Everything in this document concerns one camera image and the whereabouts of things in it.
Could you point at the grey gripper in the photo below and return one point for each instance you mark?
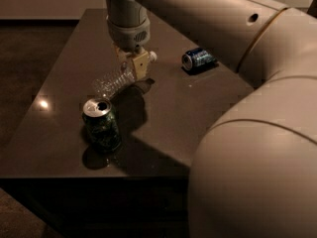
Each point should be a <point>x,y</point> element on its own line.
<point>128,37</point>

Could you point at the clear plastic water bottle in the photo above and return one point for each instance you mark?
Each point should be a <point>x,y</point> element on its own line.
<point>112,82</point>

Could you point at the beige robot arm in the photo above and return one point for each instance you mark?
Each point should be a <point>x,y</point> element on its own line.
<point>254,173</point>

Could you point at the blue soda can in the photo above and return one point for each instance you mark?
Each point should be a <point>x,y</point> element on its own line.
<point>196,58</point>

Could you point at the green soda can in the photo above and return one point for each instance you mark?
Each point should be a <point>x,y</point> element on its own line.
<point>101,124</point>

